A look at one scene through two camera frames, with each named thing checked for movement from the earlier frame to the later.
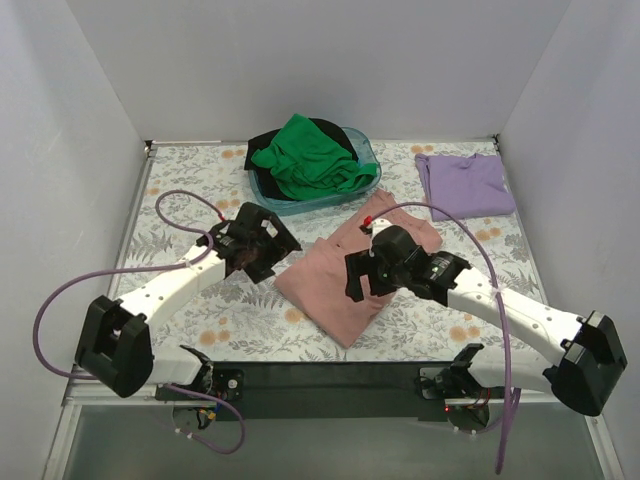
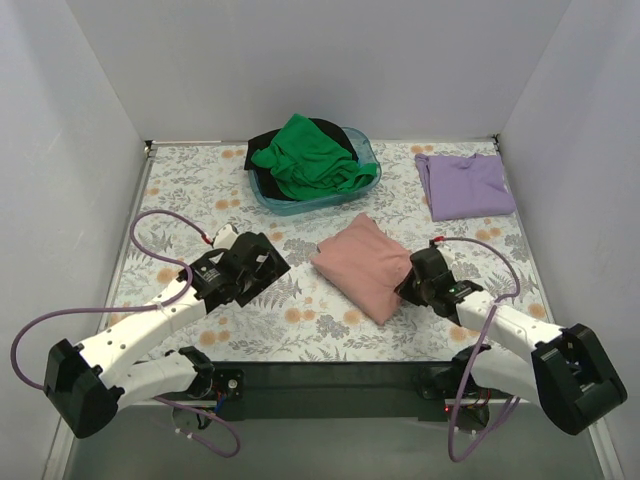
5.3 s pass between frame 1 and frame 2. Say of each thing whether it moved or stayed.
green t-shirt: stayed
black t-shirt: stayed
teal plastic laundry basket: stayed
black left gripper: moved
